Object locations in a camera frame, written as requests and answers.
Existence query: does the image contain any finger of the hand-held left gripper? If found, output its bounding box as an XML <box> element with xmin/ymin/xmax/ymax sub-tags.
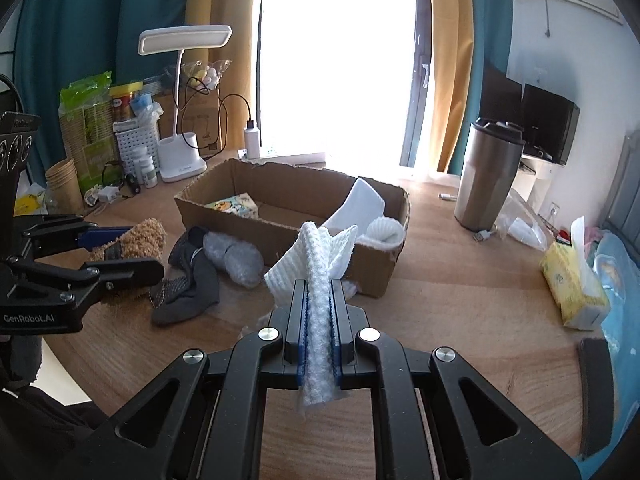
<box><xmin>5</xmin><ymin>255</ymin><xmax>166</xmax><ymax>307</ymax></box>
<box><xmin>20</xmin><ymin>214</ymin><xmax>133</xmax><ymax>255</ymax></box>

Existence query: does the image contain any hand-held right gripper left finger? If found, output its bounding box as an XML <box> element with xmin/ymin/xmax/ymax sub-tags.
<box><xmin>100</xmin><ymin>279</ymin><xmax>308</xmax><ymax>480</ymax></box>

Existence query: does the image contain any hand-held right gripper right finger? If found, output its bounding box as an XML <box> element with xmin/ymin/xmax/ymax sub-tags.
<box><xmin>330</xmin><ymin>279</ymin><xmax>582</xmax><ymax>480</ymax></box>

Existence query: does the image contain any brown fuzzy sock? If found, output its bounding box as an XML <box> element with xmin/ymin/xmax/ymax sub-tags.
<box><xmin>89</xmin><ymin>217</ymin><xmax>167</xmax><ymax>307</ymax></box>

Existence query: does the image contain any grey sock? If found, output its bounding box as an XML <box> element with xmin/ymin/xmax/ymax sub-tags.
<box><xmin>167</xmin><ymin>226</ymin><xmax>211</xmax><ymax>272</ymax></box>
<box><xmin>150</xmin><ymin>256</ymin><xmax>221</xmax><ymax>325</ymax></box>

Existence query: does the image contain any clear bubble wrap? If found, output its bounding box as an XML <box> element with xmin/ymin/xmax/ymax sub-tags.
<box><xmin>202</xmin><ymin>232</ymin><xmax>265</xmax><ymax>289</ymax></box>

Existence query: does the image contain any cardboard box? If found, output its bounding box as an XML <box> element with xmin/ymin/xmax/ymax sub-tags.
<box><xmin>174</xmin><ymin>158</ymin><xmax>412</xmax><ymax>299</ymax></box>

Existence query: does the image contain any grey towel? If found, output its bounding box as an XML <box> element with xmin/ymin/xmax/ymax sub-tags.
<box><xmin>0</xmin><ymin>334</ymin><xmax>44</xmax><ymax>392</ymax></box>

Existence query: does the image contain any stack of paper cups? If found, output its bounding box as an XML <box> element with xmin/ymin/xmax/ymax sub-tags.
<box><xmin>44</xmin><ymin>157</ymin><xmax>85</xmax><ymax>217</ymax></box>

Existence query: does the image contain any white perforated basket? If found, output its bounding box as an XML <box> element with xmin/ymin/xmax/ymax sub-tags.
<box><xmin>113</xmin><ymin>119</ymin><xmax>162</xmax><ymax>177</ymax></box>

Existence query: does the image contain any white desk lamp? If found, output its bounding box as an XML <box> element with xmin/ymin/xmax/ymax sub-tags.
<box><xmin>138</xmin><ymin>25</ymin><xmax>234</xmax><ymax>184</ymax></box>

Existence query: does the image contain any green snack packet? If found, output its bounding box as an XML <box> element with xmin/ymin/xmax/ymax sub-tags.
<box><xmin>58</xmin><ymin>70</ymin><xmax>121</xmax><ymax>197</ymax></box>

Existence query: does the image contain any white rolled sock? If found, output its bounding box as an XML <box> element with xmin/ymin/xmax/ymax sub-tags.
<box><xmin>364</xmin><ymin>216</ymin><xmax>406</xmax><ymax>252</ymax></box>

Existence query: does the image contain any small printed tissue pack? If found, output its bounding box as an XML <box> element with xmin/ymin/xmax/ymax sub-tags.
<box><xmin>204</xmin><ymin>193</ymin><xmax>259</xmax><ymax>219</ymax></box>

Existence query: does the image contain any white folded cloth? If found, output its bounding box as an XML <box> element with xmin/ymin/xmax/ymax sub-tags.
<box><xmin>320</xmin><ymin>176</ymin><xmax>386</xmax><ymax>234</ymax></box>

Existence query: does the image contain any jar with yellow lid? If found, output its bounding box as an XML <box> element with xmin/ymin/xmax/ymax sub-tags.
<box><xmin>108</xmin><ymin>82</ymin><xmax>144</xmax><ymax>124</ymax></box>

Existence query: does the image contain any brown carton behind lamp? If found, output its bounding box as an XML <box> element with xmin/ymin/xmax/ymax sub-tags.
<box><xmin>154</xmin><ymin>84</ymin><xmax>224</xmax><ymax>159</ymax></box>

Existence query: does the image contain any white power strip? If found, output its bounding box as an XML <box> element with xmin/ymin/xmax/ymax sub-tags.
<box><xmin>236</xmin><ymin>147</ymin><xmax>327</xmax><ymax>167</ymax></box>

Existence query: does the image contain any bag of cotton balls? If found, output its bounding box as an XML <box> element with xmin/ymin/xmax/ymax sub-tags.
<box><xmin>182</xmin><ymin>59</ymin><xmax>233</xmax><ymax>94</ymax></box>

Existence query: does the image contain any steel tumbler with black lid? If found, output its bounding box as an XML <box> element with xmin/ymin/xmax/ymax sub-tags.
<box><xmin>454</xmin><ymin>117</ymin><xmax>525</xmax><ymax>233</ymax></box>

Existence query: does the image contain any teal curtain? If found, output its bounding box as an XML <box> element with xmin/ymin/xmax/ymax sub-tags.
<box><xmin>14</xmin><ymin>0</ymin><xmax>195</xmax><ymax>177</ymax></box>
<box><xmin>446</xmin><ymin>0</ymin><xmax>514</xmax><ymax>177</ymax></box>

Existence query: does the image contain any clear plastic bag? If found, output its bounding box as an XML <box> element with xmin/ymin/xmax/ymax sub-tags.
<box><xmin>494</xmin><ymin>190</ymin><xmax>557</xmax><ymax>252</ymax></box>

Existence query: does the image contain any yellow tissue pack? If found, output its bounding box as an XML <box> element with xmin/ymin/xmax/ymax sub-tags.
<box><xmin>539</xmin><ymin>216</ymin><xmax>612</xmax><ymax>331</ymax></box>

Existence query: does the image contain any small white desk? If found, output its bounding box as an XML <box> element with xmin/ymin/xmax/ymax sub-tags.
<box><xmin>514</xmin><ymin>152</ymin><xmax>557</xmax><ymax>202</ymax></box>

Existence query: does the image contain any yellow curtain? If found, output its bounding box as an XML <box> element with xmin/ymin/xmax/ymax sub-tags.
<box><xmin>426</xmin><ymin>0</ymin><xmax>476</xmax><ymax>174</ymax></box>
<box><xmin>184</xmin><ymin>0</ymin><xmax>264</xmax><ymax>152</ymax></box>

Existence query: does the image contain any black chair back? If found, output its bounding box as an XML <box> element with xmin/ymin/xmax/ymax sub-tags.
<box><xmin>578</xmin><ymin>337</ymin><xmax>616</xmax><ymax>461</ymax></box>

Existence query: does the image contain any blue printed blanket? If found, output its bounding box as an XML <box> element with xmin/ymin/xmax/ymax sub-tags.
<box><xmin>584</xmin><ymin>229</ymin><xmax>640</xmax><ymax>462</ymax></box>

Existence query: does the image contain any black monitor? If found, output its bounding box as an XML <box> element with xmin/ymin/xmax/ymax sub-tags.
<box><xmin>520</xmin><ymin>83</ymin><xmax>581</xmax><ymax>166</ymax></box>
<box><xmin>480</xmin><ymin>61</ymin><xmax>526</xmax><ymax>127</ymax></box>

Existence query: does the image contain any grey bed headboard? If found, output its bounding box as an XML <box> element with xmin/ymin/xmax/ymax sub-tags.
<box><xmin>602</xmin><ymin>129</ymin><xmax>640</xmax><ymax>242</ymax></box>

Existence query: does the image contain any white charger with black cable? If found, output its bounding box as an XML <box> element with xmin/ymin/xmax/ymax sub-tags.
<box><xmin>180</xmin><ymin>77</ymin><xmax>262</xmax><ymax>160</ymax></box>

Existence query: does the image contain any dark sliding door frame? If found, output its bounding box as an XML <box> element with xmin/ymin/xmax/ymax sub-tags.
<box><xmin>399</xmin><ymin>0</ymin><xmax>434</xmax><ymax>169</ymax></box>

